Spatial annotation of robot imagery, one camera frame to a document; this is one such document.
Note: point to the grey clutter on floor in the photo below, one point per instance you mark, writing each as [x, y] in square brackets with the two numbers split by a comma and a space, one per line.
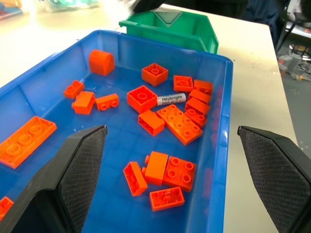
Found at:
[295, 64]

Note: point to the orange flat studded plate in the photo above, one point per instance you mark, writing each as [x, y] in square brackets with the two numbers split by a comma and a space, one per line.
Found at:
[179, 126]

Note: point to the orange small studded brick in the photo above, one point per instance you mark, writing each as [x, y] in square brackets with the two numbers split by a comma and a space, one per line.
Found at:
[74, 89]

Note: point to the black metal chair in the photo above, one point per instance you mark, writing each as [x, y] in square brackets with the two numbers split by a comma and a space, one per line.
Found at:
[294, 19]

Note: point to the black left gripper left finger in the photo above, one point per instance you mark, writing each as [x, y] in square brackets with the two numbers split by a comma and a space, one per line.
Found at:
[73, 170]

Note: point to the green plastic bin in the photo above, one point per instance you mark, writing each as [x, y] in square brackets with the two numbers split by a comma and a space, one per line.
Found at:
[187, 31]

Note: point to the orange long hollow brick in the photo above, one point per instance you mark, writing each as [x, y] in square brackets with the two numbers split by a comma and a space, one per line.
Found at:
[24, 142]

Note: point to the colourful toy pile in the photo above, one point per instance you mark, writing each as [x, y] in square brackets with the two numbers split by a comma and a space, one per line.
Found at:
[9, 7]

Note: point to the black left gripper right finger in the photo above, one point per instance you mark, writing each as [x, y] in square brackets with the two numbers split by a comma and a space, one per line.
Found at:
[277, 174]

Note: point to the orange studded square brick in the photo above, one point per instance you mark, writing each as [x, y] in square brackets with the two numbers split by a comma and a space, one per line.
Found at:
[179, 173]
[196, 118]

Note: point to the orange large square brick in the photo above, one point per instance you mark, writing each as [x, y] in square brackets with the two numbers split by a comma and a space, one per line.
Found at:
[141, 98]

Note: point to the orange rounded block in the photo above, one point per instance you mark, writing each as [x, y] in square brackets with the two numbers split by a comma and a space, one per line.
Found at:
[101, 62]

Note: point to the blue plastic bin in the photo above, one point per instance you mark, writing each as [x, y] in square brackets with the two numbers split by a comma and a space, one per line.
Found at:
[121, 145]

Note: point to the orange hollow rectangular brick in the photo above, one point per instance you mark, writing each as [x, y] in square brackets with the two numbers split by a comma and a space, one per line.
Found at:
[167, 199]

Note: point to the white Heybright battery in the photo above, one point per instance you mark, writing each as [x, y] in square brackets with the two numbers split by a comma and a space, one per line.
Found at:
[171, 99]

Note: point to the clear bag with teal contents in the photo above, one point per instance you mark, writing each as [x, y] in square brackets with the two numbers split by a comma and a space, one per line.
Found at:
[68, 4]

